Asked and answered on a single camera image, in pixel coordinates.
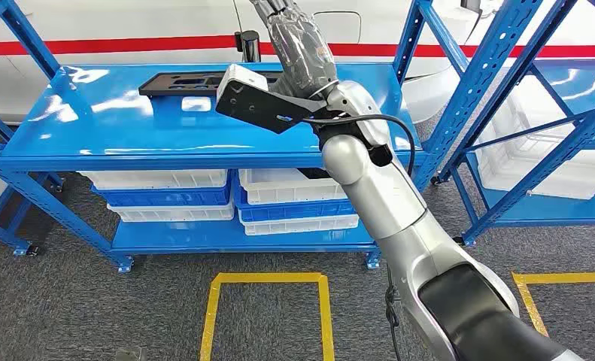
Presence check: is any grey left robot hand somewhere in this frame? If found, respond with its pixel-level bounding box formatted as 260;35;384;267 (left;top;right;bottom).
115;346;147;361

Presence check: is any black plastic car part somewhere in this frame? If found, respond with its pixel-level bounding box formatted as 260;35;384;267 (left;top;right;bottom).
138;71;284;99

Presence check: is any black part in bin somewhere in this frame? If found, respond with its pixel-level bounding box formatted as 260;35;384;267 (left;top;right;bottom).
296;168;334;181

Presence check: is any blue plastic bin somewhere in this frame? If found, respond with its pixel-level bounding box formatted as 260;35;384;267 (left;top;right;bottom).
233;181;359;223
90;171;234;208

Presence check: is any white car with red stripe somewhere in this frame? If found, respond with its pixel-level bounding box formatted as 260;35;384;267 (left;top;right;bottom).
0;0;595;126

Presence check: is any large white plastic bin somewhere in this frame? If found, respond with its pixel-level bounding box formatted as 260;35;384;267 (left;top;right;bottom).
475;74;595;202

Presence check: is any black knotted hanging cable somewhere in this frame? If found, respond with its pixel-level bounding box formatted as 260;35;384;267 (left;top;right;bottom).
383;264;404;361

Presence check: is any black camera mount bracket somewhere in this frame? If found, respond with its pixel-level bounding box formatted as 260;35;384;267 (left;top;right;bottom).
215;80;330;135

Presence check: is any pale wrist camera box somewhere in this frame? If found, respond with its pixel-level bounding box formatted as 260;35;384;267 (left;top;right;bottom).
216;63;270;103

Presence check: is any black cylinder post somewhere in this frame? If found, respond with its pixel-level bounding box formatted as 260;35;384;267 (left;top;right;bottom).
234;30;263;64

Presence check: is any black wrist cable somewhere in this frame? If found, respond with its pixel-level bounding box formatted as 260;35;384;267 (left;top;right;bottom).
302;113;417;177

